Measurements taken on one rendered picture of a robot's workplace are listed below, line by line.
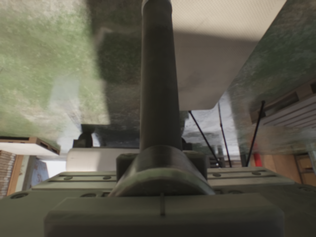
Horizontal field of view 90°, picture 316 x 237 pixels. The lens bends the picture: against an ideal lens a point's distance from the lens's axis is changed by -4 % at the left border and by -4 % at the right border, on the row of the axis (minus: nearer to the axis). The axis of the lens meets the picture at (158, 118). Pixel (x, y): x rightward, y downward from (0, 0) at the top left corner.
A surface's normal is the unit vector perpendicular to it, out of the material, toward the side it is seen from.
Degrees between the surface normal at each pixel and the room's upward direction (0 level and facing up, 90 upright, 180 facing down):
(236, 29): 0
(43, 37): 0
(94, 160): 88
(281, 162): 90
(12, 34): 0
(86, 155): 93
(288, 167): 90
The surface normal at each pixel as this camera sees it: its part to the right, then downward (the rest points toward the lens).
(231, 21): 0.02, 0.93
